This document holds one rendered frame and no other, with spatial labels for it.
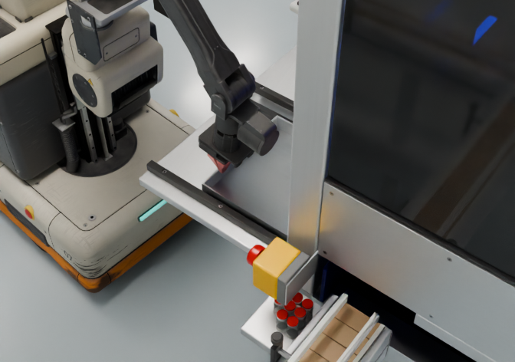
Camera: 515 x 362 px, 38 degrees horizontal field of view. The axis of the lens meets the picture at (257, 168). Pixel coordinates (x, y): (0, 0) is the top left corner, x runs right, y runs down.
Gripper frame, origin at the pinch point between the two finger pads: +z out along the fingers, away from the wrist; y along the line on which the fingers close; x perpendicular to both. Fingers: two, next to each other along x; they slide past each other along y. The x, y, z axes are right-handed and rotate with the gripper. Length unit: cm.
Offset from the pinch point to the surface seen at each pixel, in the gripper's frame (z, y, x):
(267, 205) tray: 1.5, 12.0, -0.1
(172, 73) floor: 108, -93, 91
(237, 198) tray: 2.4, 6.1, -2.3
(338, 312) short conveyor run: -7.5, 38.2, -15.1
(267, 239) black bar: -1.1, 17.9, -8.0
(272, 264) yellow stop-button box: -15.8, 25.6, -19.8
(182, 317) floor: 94, -11, 5
